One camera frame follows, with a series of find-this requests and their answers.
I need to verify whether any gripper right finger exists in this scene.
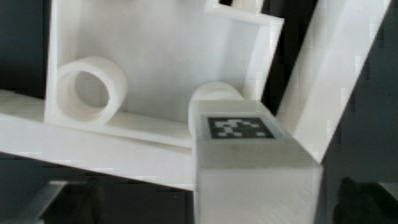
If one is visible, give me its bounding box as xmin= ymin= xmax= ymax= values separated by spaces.
xmin=332 ymin=178 xmax=398 ymax=224

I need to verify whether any white chair seat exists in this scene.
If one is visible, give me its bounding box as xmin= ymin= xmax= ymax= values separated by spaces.
xmin=45 ymin=0 xmax=284 ymax=147

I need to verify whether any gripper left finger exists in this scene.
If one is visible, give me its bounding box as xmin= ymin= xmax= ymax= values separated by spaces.
xmin=11 ymin=178 xmax=105 ymax=224

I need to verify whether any white chair leg with tag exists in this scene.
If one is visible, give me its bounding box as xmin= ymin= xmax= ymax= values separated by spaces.
xmin=189 ymin=82 xmax=324 ymax=224

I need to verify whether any white U-shaped obstacle fence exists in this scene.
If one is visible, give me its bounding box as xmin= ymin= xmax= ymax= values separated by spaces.
xmin=0 ymin=0 xmax=393 ymax=190

